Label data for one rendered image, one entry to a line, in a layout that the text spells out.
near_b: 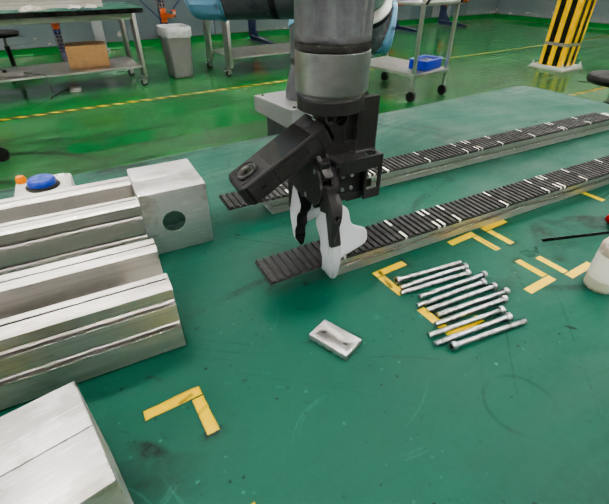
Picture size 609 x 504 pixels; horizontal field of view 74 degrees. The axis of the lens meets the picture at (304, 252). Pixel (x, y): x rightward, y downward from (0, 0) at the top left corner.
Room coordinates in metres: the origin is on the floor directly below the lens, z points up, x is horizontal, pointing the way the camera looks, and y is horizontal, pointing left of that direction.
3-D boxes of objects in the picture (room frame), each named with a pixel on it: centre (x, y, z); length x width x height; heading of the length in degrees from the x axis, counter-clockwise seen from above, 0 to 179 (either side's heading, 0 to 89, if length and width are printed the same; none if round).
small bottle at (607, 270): (0.40, -0.38, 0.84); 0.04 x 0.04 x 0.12
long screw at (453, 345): (0.32, -0.21, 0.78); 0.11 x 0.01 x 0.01; 112
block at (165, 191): (0.55, 0.20, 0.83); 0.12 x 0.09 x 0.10; 28
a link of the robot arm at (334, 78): (0.44, -0.03, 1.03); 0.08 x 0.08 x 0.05
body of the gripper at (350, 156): (0.44, -0.03, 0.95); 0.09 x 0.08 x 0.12; 118
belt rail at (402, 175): (0.83, -0.36, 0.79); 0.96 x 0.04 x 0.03; 118
